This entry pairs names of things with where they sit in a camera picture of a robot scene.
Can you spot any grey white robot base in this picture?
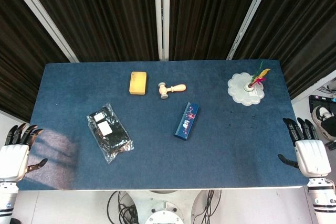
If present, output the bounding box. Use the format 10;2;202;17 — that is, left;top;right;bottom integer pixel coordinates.
123;189;211;224

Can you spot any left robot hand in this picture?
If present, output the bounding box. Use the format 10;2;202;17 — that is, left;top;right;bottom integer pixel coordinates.
0;123;49;182

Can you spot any white frame post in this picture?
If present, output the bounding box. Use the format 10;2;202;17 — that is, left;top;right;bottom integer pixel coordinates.
226;0;277;61
2;0;80;63
153;0;171;61

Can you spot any yellow sponge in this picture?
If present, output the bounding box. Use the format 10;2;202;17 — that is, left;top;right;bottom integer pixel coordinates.
129;70;148;95

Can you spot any black and white sneaker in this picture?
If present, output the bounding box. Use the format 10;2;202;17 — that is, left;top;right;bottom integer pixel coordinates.
311;105;336;141

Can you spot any black device with buttons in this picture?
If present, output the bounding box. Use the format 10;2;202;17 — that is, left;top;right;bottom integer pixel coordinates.
308;94;336;112

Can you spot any white scalloped plate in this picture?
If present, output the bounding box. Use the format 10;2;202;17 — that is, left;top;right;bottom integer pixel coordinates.
227;72;265;107

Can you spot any colourful feather shuttlecock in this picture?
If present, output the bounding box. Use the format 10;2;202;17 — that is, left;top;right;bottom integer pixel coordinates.
244;60;271;92

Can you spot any dark pleated curtain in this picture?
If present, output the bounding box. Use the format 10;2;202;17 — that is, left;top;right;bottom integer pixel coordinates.
233;0;336;101
0;0;70;124
167;0;266;61
20;0;161;63

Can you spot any black item in plastic bag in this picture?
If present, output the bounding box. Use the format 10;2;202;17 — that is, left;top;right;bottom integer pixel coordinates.
86;102;135;165

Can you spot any blue rectangular box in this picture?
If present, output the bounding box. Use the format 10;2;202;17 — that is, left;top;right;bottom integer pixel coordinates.
174;101;201;142

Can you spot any black cable bundle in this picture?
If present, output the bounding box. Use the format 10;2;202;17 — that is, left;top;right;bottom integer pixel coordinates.
107;190;140;224
191;189;223;222

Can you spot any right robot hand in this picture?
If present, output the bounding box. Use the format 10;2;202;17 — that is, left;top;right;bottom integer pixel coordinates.
277;117;332;179

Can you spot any small wooden mallet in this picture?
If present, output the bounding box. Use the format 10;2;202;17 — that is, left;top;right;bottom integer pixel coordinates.
157;82;187;100

